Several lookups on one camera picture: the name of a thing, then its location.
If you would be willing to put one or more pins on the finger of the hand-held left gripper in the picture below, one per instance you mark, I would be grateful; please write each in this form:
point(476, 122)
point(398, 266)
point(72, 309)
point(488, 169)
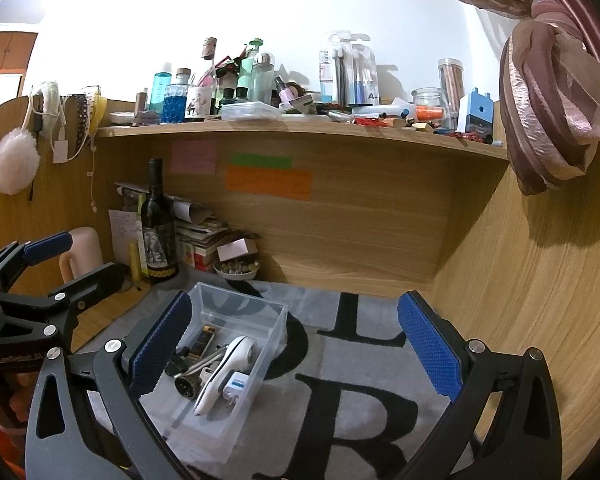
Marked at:
point(95, 280)
point(47, 247)

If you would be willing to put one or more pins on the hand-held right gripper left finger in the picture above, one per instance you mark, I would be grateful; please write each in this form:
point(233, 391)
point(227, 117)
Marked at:
point(160, 345)

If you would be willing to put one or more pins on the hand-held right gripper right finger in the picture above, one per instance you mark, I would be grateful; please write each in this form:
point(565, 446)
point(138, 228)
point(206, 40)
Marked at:
point(430, 345)

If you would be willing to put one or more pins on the black clip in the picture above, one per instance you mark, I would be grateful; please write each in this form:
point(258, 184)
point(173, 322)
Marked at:
point(177, 365)

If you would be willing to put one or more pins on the black copper lighter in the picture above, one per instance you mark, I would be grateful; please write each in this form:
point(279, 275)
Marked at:
point(205, 342)

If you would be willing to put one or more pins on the silver perforated metal head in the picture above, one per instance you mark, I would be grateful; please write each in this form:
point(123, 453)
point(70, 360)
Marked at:
point(186, 388)

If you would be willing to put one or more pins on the white handheld device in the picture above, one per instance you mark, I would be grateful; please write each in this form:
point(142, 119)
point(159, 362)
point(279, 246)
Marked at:
point(235, 355)

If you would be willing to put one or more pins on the white charger plug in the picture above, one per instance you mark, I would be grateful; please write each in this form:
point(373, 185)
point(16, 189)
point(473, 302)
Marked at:
point(240, 385)

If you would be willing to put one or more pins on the clear plastic storage box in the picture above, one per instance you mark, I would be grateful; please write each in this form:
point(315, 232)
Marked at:
point(250, 320)

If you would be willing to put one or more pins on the person's left hand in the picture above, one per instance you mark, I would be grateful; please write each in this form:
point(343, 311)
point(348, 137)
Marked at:
point(16, 400)

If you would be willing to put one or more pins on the pink mug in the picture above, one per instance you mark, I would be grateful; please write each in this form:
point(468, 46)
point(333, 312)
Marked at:
point(87, 250)

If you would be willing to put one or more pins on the yellow highlighter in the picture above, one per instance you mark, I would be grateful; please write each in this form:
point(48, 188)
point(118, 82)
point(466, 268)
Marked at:
point(136, 260)

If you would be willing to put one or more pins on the white note paper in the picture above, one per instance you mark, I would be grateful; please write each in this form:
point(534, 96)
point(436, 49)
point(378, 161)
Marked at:
point(122, 230)

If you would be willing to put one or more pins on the grey lettered rug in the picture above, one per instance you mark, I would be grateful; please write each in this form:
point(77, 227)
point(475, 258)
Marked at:
point(360, 360)

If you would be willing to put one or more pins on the dark wine bottle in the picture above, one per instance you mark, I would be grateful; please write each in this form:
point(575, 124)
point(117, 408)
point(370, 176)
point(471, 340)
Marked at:
point(157, 220)

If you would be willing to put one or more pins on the white fluffy pompom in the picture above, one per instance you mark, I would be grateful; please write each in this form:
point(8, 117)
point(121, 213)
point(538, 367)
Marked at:
point(15, 160)

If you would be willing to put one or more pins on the white bowl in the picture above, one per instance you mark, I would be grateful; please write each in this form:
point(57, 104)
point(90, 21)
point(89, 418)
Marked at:
point(236, 272)

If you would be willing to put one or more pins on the stack of books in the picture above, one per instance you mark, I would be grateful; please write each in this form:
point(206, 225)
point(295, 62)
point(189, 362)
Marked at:
point(197, 242)

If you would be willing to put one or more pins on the rolled newspaper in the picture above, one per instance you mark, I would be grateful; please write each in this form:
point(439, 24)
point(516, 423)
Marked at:
point(187, 207)

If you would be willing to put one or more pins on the small white box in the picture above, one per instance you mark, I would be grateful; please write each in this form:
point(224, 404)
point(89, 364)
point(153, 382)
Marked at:
point(235, 249)

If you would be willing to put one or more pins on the black lace headband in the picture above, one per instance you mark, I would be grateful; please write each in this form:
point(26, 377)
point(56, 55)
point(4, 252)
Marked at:
point(80, 110)

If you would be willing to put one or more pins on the white dish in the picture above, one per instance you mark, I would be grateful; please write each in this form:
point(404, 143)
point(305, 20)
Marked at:
point(122, 118)

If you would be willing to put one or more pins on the yellow headband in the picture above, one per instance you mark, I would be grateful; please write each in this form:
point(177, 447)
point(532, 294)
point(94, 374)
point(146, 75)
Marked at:
point(99, 105)

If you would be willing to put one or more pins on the white fluffy headband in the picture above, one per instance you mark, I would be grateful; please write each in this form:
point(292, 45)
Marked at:
point(50, 95)

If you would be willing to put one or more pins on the pink sticky note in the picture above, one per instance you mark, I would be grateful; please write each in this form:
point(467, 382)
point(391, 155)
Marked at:
point(192, 157)

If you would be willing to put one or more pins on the teal liquid bottle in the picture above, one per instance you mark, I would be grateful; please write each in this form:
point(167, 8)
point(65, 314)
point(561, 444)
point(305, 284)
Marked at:
point(160, 92)

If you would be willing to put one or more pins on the blue patterned bottle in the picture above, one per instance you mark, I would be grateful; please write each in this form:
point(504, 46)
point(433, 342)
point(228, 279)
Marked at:
point(176, 105)

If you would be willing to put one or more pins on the orange sticky note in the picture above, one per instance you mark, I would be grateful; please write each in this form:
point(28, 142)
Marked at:
point(267, 182)

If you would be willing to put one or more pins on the green sticky note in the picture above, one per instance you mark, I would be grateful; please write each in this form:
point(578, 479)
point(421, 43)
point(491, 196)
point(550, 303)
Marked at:
point(262, 161)

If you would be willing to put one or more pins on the white printed mug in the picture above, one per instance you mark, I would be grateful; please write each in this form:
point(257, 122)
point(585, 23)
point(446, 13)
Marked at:
point(199, 102)

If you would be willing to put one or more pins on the clear flat plastic case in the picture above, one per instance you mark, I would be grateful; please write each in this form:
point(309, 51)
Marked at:
point(252, 111)

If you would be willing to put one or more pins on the blue white box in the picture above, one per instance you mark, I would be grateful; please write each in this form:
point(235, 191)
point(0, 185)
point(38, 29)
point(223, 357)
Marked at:
point(475, 115)

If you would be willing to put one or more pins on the glass jar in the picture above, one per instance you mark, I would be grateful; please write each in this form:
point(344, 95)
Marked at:
point(430, 101)

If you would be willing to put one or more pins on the wooden shelf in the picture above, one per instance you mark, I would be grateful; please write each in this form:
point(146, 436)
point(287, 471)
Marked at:
point(300, 132)

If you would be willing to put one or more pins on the brown labelled bottle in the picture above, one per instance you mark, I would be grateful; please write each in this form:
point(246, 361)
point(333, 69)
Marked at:
point(209, 50)

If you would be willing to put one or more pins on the mint green bottle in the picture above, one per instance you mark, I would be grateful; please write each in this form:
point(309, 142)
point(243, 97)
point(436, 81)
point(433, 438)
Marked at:
point(247, 70)

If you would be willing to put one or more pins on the clear frosted bottle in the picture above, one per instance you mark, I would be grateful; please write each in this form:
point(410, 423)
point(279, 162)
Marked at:
point(264, 82)

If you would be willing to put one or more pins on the small pink bottle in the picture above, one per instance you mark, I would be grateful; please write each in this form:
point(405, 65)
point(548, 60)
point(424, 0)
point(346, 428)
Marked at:
point(282, 92)

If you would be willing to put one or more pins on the tall clear canister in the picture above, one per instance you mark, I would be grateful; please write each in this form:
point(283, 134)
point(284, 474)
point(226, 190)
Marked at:
point(451, 80)

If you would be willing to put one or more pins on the toothbrush pack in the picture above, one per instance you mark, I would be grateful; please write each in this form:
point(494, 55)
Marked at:
point(336, 70)
point(364, 72)

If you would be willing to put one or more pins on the pink brown curtain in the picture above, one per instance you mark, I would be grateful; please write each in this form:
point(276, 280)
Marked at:
point(545, 85)

